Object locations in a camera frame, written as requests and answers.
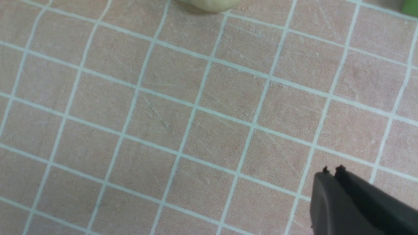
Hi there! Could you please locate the green foam cube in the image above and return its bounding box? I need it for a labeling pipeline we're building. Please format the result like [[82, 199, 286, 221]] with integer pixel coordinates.
[[401, 0, 418, 18]]

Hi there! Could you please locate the white bun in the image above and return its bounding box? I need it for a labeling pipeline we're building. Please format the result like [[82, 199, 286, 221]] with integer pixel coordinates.
[[175, 0, 241, 14]]

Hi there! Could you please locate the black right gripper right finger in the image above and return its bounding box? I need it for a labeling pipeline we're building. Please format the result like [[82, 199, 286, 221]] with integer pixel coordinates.
[[335, 165, 418, 235]]

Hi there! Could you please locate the pink checkered tablecloth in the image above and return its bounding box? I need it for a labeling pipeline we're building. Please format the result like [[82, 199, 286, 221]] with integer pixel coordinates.
[[0, 0, 417, 235]]

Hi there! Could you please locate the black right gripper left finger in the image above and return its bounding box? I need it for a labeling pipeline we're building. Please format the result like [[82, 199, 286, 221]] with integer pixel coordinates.
[[310, 167, 382, 235]]

